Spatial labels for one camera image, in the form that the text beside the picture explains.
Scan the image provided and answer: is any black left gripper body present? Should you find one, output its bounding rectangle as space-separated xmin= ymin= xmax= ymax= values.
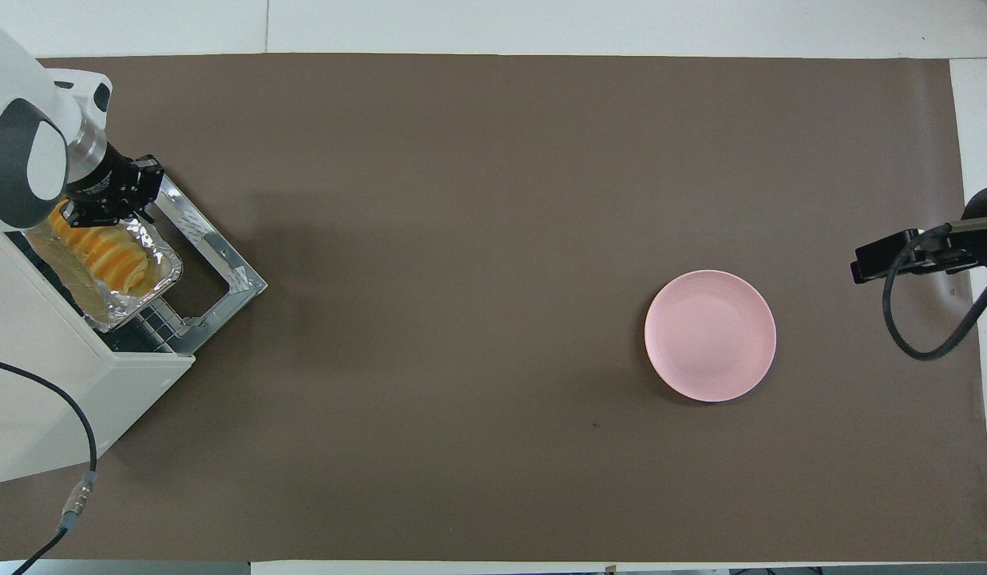
xmin=64 ymin=147 xmax=141 ymax=230

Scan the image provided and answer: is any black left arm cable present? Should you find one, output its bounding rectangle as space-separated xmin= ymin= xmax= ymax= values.
xmin=0 ymin=356 xmax=100 ymax=575

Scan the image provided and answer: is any brown table mat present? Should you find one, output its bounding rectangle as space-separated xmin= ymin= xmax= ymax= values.
xmin=0 ymin=53 xmax=987 ymax=563

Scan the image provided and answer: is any yellow sliced bread loaf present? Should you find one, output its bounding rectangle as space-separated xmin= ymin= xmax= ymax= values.
xmin=50 ymin=200 xmax=152 ymax=293

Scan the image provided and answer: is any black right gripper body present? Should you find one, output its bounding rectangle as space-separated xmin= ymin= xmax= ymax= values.
xmin=850 ymin=227 xmax=982 ymax=285

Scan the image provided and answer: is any pink round plate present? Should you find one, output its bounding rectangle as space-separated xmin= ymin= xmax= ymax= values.
xmin=644 ymin=270 xmax=779 ymax=403

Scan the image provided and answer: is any cream toaster oven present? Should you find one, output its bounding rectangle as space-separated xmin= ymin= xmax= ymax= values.
xmin=0 ymin=228 xmax=196 ymax=485

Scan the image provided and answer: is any aluminium foil tray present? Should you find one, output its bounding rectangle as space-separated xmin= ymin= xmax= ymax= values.
xmin=26 ymin=204 xmax=185 ymax=333

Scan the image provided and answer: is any glass oven door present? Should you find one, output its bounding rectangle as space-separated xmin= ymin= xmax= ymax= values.
xmin=102 ymin=172 xmax=269 ymax=357

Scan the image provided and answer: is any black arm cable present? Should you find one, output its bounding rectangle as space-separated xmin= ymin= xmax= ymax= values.
xmin=0 ymin=356 xmax=100 ymax=575
xmin=882 ymin=224 xmax=987 ymax=363

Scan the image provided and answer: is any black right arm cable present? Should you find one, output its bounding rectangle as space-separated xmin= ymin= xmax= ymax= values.
xmin=882 ymin=224 xmax=987 ymax=363

